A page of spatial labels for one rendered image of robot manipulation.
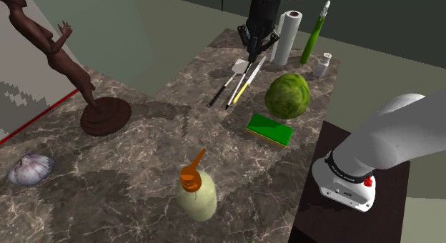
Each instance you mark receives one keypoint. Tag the white paper towel roll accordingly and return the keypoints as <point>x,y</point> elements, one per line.
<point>287,38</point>

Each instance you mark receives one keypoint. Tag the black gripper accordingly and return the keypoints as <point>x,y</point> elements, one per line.
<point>264,16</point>

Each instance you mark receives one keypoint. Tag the pale green orange pump bottle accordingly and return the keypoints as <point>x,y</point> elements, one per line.
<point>197,197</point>

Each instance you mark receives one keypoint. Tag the green cabbage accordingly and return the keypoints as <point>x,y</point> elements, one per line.
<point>287,96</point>

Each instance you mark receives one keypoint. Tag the green bottle white cap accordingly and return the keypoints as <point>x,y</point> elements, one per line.
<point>312,40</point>

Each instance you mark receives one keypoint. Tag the purple white garlic bulb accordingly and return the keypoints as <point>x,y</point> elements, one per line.
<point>29,169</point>

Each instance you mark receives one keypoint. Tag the brown figure statue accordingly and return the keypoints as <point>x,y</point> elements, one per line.
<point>104,116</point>

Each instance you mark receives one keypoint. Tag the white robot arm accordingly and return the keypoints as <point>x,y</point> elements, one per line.
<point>390,137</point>

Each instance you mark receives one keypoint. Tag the green yellow sponge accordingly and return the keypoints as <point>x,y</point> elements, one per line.
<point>270,129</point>

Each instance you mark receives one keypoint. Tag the small white shaker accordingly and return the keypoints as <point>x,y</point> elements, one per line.
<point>321,66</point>

